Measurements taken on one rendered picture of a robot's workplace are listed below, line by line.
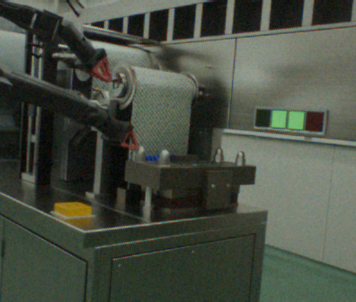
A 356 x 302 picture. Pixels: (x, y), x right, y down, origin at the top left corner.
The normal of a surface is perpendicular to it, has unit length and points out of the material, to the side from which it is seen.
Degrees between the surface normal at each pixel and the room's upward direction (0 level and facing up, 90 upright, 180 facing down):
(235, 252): 90
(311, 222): 90
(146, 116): 90
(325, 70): 90
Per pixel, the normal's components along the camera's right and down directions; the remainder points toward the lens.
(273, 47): -0.75, -0.01
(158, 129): 0.66, 0.11
